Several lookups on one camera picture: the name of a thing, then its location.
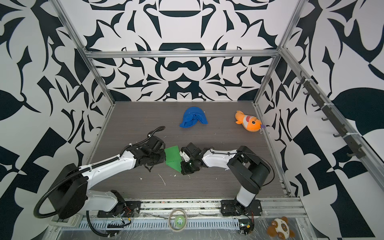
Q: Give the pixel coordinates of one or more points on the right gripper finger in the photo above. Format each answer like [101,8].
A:
[185,168]
[194,168]

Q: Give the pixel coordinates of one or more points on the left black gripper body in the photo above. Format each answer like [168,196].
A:
[154,159]

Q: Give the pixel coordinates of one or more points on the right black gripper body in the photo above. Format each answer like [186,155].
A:
[193,160]

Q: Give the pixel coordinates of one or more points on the green square paper sheet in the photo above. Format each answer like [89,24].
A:
[173,158]

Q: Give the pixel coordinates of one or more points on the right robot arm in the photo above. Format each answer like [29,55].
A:
[250,170]

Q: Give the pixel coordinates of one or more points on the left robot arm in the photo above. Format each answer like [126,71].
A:
[72,193]

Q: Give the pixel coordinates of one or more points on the white tape roll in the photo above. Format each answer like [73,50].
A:
[171,219]

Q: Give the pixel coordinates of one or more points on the blue crumpled cloth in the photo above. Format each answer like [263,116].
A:
[193,115]

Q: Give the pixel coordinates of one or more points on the orange fish plush toy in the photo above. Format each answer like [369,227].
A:
[250,123]

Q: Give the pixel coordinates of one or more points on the small black electronics box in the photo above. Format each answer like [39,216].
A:
[246,226]

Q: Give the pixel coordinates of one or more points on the brown white plush toy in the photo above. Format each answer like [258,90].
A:
[280,228]

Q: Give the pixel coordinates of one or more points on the white power strip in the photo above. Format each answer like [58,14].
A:
[71,222]

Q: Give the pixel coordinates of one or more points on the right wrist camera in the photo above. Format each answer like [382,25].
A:
[184,156]

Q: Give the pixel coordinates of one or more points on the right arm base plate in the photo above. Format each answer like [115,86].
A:
[234,208]

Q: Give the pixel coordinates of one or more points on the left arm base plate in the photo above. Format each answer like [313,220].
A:
[126,210]

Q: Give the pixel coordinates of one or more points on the aluminium front rail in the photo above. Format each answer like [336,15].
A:
[272,207]

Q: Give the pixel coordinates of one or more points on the black hook rail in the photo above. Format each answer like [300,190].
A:
[333,116]

